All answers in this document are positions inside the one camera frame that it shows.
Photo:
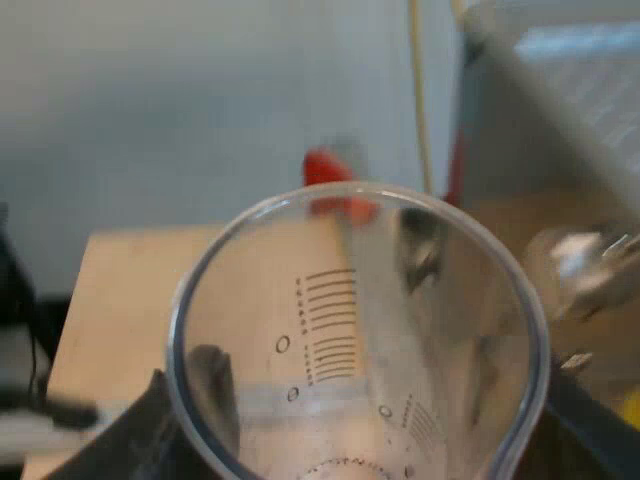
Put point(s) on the steel espresso machine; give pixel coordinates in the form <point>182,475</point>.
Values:
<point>525,150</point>

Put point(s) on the black tripod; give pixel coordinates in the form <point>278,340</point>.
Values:
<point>17,300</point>

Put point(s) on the clear measuring glass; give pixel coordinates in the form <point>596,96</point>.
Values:
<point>325,310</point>

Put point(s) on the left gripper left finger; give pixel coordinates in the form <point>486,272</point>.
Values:
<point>145,430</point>

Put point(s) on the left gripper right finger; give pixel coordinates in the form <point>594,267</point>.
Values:
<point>590,445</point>

